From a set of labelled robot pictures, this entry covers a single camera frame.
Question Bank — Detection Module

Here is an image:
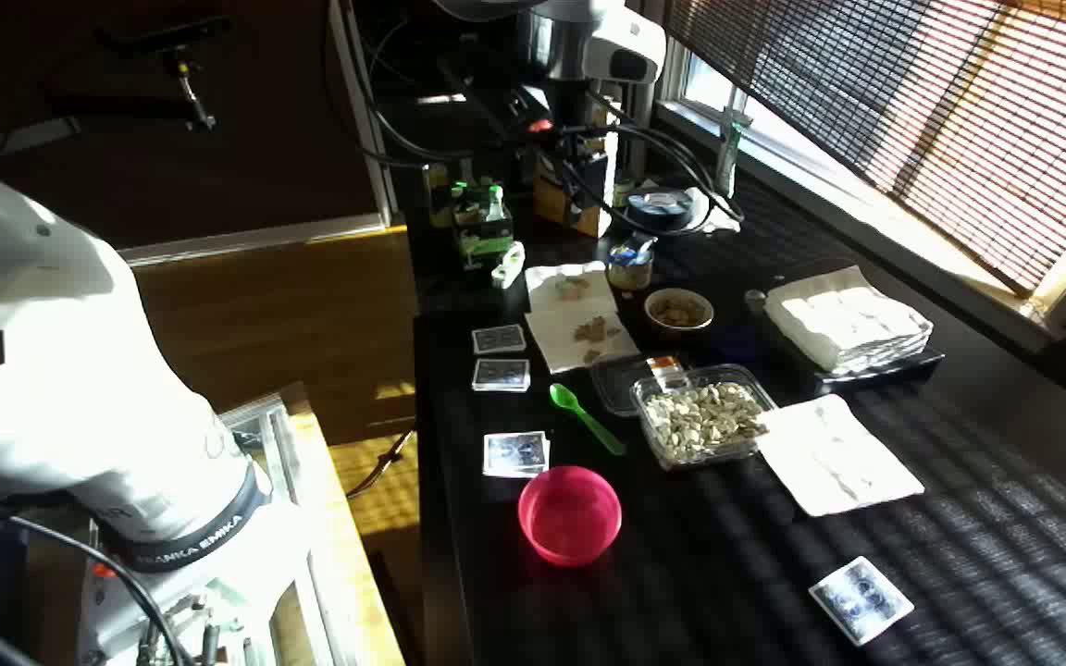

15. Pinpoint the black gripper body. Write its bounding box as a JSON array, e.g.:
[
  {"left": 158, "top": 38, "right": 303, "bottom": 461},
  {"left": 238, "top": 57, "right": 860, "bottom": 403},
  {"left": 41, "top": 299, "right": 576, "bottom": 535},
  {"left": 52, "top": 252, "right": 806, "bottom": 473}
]
[{"left": 519, "top": 76, "right": 638, "bottom": 171}]

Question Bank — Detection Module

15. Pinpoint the small bowl with grains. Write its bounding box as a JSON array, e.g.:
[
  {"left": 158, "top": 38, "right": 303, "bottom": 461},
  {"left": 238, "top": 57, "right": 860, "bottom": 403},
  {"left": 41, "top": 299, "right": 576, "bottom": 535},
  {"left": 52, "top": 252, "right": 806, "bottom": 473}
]
[{"left": 640, "top": 285, "right": 719, "bottom": 341}]

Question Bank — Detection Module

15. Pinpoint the clear container with grains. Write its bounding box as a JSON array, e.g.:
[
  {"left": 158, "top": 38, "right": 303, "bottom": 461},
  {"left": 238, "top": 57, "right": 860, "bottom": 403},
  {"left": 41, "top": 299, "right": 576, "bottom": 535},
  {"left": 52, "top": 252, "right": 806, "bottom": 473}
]
[{"left": 628, "top": 364, "right": 781, "bottom": 473}]

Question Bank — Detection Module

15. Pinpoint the cardboard box with face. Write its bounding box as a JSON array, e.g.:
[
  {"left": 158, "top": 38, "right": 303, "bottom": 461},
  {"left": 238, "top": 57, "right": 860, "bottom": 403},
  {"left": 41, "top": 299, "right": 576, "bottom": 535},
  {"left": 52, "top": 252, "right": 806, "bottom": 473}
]
[{"left": 529, "top": 133, "right": 617, "bottom": 239}]

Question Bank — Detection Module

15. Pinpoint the small white device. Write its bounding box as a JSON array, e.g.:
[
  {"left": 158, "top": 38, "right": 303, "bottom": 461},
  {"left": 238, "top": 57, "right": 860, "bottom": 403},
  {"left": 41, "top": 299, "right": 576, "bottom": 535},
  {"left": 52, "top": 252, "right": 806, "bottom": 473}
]
[{"left": 490, "top": 239, "right": 529, "bottom": 294}]

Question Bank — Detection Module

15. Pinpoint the white paper with snacks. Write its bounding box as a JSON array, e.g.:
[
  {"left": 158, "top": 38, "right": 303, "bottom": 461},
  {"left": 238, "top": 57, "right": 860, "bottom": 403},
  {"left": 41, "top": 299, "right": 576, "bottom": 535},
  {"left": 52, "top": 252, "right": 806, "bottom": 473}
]
[{"left": 523, "top": 260, "right": 645, "bottom": 379}]

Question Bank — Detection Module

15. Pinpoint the clear plastic lid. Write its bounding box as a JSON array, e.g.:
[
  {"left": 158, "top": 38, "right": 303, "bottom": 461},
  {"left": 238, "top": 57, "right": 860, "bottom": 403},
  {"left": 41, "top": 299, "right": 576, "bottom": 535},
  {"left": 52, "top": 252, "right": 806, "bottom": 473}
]
[{"left": 590, "top": 351, "right": 694, "bottom": 421}]

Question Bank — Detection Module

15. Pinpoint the stack of white napkins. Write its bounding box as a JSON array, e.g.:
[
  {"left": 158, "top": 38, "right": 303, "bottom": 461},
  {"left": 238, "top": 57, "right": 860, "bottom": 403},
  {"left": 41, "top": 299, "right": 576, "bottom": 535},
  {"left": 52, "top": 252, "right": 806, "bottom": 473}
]
[{"left": 762, "top": 262, "right": 936, "bottom": 379}]

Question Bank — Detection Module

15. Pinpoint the window blind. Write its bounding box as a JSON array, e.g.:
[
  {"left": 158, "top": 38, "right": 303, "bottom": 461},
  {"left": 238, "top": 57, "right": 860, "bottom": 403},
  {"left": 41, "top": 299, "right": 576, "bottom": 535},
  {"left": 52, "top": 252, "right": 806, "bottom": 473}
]
[{"left": 666, "top": 0, "right": 1066, "bottom": 299}]

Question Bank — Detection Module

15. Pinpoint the pink plastic bowl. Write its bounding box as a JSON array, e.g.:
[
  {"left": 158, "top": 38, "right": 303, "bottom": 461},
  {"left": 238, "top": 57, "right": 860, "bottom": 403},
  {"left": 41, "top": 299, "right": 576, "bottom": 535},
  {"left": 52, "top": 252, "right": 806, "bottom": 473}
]
[{"left": 514, "top": 464, "right": 624, "bottom": 572}]

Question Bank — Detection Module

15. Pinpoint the flat white paper napkin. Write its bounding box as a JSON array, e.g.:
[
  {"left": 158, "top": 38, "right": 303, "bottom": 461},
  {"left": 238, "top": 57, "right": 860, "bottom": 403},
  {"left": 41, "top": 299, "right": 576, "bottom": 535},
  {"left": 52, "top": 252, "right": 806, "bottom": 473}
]
[{"left": 750, "top": 392, "right": 930, "bottom": 524}]

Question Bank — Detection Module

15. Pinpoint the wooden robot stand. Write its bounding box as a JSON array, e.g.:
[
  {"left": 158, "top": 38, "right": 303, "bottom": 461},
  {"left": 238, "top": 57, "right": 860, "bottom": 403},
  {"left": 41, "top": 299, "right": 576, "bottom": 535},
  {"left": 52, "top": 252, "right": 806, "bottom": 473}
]
[{"left": 216, "top": 380, "right": 406, "bottom": 666}]

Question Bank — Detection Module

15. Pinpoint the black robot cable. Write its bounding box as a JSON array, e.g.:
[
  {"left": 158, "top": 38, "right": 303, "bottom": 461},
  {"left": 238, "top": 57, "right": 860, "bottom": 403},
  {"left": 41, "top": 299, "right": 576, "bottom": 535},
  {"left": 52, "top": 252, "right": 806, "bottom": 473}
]
[{"left": 0, "top": 493, "right": 194, "bottom": 666}]

